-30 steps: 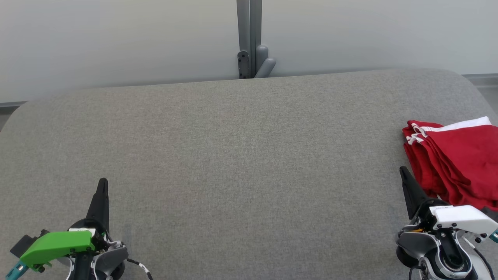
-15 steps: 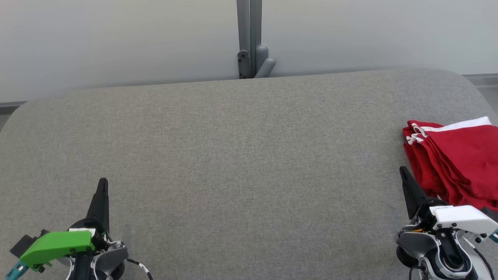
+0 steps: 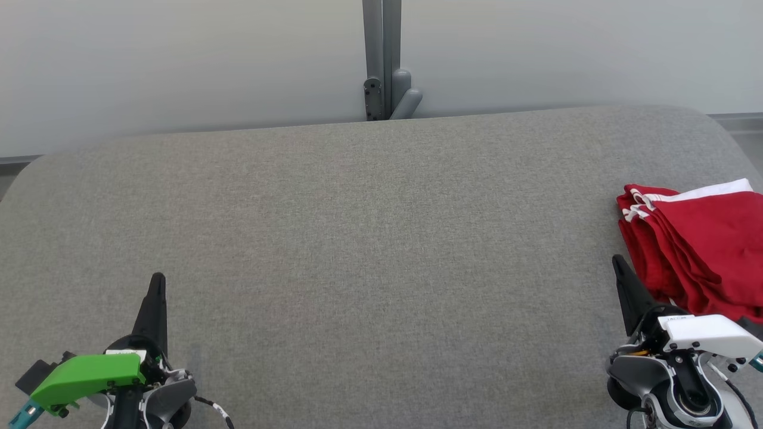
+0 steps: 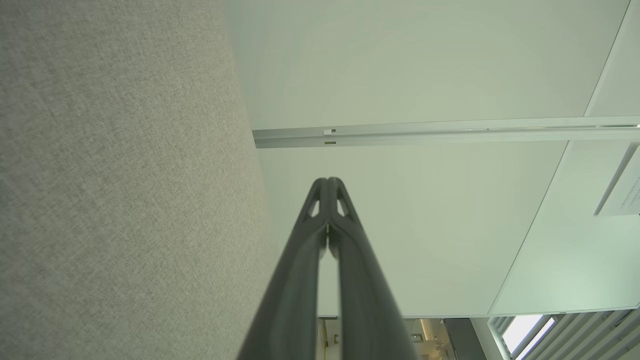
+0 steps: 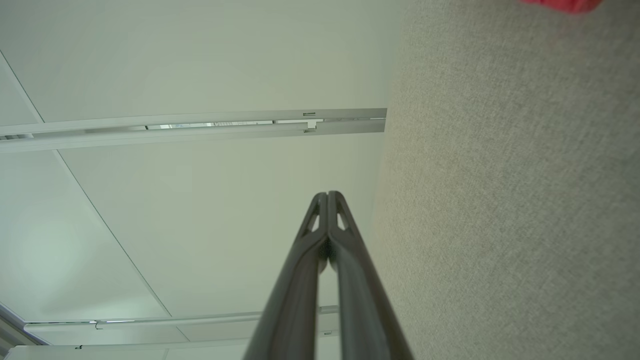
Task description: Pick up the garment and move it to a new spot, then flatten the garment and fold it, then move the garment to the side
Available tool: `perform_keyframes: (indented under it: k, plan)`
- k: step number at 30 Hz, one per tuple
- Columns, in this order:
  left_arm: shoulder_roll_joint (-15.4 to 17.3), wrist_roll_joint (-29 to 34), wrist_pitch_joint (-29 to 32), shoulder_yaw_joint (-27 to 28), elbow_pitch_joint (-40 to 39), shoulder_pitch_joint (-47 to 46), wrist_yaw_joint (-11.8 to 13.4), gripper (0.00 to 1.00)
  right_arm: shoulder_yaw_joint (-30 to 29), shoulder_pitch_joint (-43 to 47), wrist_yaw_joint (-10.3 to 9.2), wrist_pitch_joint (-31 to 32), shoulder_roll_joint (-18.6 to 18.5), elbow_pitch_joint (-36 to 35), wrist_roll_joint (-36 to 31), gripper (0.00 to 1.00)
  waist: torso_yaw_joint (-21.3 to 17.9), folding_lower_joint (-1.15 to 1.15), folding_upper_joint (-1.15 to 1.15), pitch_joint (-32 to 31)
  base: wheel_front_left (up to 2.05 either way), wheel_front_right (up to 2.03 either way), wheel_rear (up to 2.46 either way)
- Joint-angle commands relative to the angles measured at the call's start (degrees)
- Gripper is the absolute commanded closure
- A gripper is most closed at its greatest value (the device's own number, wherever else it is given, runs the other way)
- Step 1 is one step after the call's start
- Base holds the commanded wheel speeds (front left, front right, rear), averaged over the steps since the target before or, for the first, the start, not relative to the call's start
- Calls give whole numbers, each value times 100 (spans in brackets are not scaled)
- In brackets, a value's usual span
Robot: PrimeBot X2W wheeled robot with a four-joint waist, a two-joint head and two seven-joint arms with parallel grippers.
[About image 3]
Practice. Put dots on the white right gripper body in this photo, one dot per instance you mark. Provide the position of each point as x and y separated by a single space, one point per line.
709 333

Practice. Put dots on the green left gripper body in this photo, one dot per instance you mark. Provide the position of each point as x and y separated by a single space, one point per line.
89 375

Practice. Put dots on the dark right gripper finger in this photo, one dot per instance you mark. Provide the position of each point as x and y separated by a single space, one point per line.
632 295

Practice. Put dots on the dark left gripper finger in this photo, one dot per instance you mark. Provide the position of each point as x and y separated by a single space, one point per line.
152 322

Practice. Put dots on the red basketball jersey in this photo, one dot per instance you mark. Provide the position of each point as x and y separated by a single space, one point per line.
641 250

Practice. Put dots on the red shorts white trim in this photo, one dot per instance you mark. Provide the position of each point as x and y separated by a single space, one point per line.
715 238

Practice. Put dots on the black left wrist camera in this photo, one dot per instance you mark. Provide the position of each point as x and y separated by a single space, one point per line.
39 372

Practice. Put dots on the grey metal partition post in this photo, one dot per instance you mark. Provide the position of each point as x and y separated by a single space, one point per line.
381 59

